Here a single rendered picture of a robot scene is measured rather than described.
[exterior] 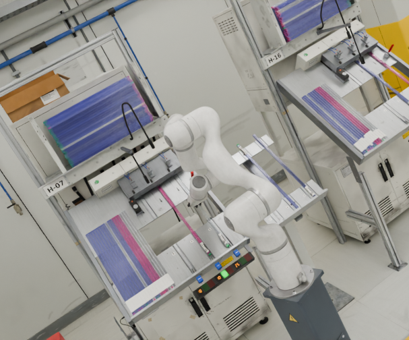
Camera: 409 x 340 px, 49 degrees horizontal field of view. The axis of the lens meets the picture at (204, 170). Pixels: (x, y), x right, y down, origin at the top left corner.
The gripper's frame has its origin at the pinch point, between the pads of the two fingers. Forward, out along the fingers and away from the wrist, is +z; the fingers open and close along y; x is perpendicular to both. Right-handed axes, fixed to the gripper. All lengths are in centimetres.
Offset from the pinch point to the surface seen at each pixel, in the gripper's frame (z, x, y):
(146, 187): 0.5, -21.5, 18.4
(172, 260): -3.0, 19.4, 26.6
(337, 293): 46, 78, -50
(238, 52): 18, -79, -81
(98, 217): 6, -22, 48
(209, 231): -2.7, 16.7, 3.0
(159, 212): 2.7, -7.0, 19.0
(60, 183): -3, -45, 56
